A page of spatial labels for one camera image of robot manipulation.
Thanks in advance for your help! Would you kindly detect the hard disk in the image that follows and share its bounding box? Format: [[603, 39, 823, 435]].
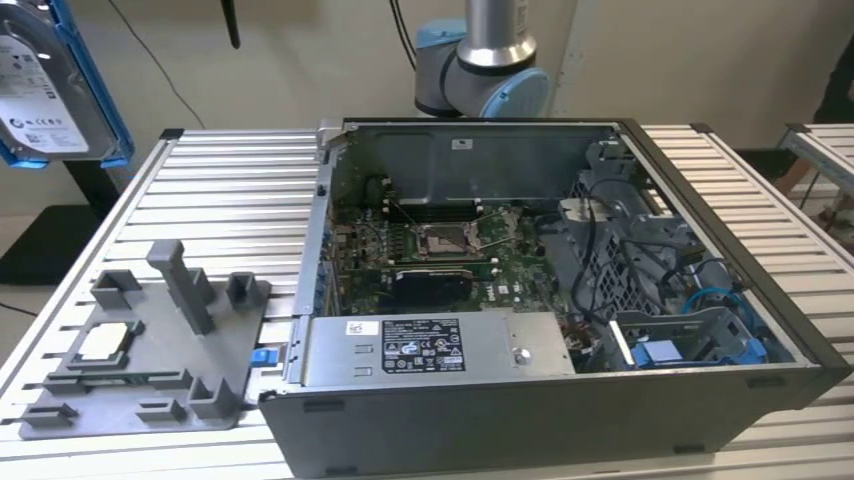
[[0, 0, 136, 170]]

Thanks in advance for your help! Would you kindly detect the blue disk carrier in bay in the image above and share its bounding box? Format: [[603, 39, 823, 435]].
[[629, 341, 687, 370]]

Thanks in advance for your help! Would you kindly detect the grey metal disk bay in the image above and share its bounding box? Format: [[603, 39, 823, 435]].
[[611, 306, 765, 372]]

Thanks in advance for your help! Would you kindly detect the CPU socket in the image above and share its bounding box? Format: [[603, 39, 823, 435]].
[[416, 222, 485, 260]]

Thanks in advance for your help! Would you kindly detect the metal socket cover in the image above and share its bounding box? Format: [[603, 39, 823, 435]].
[[465, 204, 525, 255]]

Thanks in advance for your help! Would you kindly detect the black graphics card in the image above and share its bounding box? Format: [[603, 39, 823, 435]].
[[392, 268, 476, 305]]

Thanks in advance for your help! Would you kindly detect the green motherboard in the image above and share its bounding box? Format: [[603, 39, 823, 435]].
[[325, 172, 576, 315]]

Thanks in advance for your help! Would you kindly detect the grey perforated drive cage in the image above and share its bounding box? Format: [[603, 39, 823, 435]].
[[537, 168, 709, 322]]

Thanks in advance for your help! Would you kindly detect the grey power supply unit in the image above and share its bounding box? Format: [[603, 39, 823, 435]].
[[298, 312, 577, 390]]

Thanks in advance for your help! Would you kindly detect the black open PC case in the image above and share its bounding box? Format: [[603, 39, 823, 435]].
[[256, 117, 854, 475]]

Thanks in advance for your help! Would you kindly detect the grey parts rack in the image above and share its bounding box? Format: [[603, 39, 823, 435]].
[[15, 239, 274, 444]]

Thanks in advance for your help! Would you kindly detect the black antenna rod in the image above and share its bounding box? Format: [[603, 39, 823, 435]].
[[218, 0, 242, 50]]

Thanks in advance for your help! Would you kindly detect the silver CPU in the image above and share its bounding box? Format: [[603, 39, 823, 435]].
[[74, 322, 136, 362]]

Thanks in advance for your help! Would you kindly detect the green RAM stick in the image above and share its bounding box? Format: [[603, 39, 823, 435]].
[[75, 375, 182, 390]]

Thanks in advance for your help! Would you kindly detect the metal slat side table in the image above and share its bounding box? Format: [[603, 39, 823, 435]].
[[775, 122, 854, 211]]

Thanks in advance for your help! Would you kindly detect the thin wire locking lever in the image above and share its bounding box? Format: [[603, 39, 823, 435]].
[[397, 199, 428, 226]]

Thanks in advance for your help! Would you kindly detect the long black wire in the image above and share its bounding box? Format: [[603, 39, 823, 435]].
[[577, 192, 605, 324]]

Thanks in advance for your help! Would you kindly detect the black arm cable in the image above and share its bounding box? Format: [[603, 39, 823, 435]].
[[390, 0, 422, 72]]

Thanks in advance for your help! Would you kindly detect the blue wire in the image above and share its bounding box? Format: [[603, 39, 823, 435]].
[[680, 286, 749, 342]]

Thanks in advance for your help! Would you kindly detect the thin black wall wire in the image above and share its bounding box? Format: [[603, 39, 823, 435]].
[[116, 0, 209, 130]]

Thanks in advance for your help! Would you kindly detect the thin black floor wire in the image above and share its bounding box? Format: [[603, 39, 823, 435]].
[[0, 299, 39, 320]]

